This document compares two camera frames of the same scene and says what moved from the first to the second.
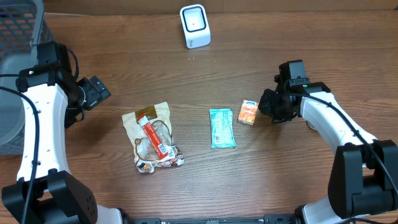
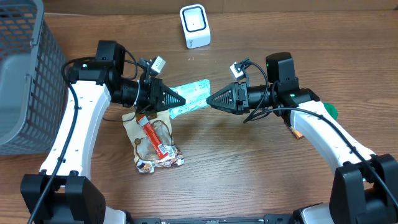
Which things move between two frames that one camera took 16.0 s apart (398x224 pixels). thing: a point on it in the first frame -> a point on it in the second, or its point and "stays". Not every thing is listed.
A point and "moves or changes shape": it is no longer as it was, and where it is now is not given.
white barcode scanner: [196, 26] stays
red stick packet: [152, 136] stays
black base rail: [267, 219] stays
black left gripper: [74, 112] -> [154, 94]
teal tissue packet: [222, 128] -> [196, 94]
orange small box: [248, 112] moves or changes shape
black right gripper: [270, 106] -> [241, 98]
